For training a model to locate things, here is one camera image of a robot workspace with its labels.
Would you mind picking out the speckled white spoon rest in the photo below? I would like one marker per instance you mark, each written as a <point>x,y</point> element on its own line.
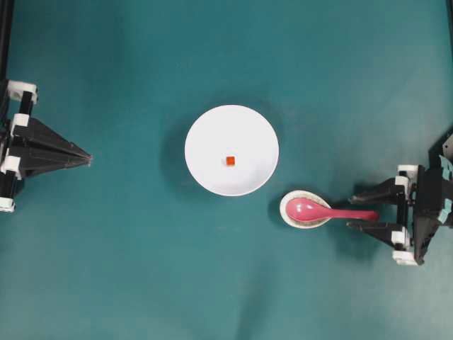
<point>302,194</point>

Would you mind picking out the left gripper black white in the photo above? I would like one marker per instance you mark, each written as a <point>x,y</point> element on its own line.
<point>14,165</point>

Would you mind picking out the white ceramic bowl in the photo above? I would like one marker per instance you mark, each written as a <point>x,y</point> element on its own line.
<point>231,130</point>

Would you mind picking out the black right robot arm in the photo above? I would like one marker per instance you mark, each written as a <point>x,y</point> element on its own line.
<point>440,154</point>

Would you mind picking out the pink plastic soup spoon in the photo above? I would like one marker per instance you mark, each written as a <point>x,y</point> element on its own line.
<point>306,210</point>

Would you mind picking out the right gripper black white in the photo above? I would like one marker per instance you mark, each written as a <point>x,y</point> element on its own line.
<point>430,194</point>

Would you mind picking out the small red block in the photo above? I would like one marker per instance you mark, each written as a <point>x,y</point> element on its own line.
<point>230,161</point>

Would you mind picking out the black aluminium frame rail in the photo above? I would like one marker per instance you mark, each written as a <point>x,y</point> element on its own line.
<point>6,23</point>

